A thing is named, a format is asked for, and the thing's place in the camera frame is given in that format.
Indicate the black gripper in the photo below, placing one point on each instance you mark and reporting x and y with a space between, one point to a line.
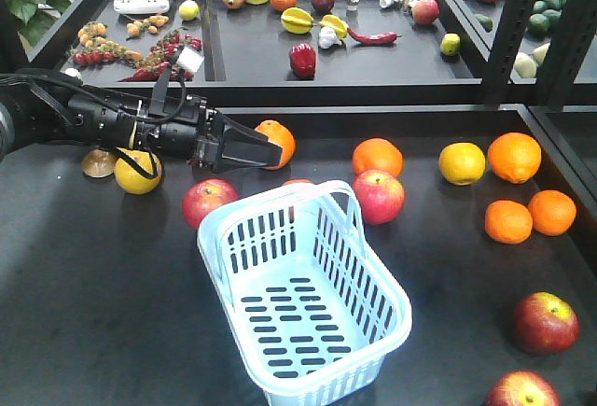
205 137

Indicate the light blue plastic basket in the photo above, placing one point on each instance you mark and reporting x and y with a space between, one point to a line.
313 310

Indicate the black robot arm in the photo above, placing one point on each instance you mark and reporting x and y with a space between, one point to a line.
42 106

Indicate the pink red apple left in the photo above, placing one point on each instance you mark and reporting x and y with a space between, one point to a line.
204 197

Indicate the pink red apple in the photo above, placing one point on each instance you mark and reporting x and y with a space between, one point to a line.
204 197
381 196

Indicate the small orange tangerine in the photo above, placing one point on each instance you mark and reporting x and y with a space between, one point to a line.
297 181

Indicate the red bell pepper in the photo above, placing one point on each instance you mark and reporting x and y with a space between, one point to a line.
302 59

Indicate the white garlic bulb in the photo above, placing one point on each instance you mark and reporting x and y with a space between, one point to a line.
328 38

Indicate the orange centre back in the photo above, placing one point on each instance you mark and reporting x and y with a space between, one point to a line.
377 154

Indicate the pink red apple right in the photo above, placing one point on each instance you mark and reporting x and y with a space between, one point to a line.
381 196

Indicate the red chili pepper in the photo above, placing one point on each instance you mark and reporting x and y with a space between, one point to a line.
383 39

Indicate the yellow orange fruit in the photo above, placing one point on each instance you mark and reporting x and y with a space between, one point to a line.
462 163

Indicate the black wooden produce stand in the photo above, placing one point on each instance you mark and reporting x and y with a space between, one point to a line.
105 300

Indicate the orange with navel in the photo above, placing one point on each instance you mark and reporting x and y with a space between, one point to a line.
514 157

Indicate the small orange right pair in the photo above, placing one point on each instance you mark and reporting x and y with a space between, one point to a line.
508 222

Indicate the small orange far right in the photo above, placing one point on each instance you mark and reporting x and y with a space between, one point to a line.
552 211

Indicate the red apple middle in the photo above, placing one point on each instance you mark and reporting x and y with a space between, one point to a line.
544 324

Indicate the red apple front right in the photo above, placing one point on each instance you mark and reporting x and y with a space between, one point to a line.
517 388

